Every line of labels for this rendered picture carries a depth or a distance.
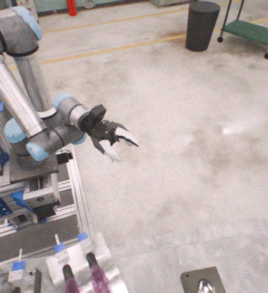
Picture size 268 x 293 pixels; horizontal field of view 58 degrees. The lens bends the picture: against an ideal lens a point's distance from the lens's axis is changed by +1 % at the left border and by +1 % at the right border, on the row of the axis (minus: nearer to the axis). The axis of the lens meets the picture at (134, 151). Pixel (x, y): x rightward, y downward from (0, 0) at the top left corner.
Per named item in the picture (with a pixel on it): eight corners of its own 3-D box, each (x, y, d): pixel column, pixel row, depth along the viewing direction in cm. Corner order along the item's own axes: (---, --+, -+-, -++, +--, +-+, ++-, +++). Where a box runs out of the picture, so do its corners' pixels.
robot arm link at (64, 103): (72, 106, 93) (67, 87, 87) (89, 120, 88) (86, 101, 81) (54, 115, 89) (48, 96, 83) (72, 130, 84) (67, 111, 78)
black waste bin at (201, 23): (177, 43, 428) (182, 3, 381) (201, 38, 440) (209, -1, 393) (191, 55, 399) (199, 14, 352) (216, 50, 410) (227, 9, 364)
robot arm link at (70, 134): (56, 142, 95) (49, 121, 87) (80, 129, 100) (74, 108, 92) (68, 154, 92) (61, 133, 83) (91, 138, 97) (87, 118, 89)
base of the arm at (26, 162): (16, 151, 125) (8, 137, 117) (46, 144, 128) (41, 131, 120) (17, 174, 115) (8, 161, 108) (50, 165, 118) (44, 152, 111)
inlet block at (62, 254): (51, 239, 116) (49, 235, 112) (62, 235, 117) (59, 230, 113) (59, 265, 108) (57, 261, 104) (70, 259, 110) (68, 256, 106)
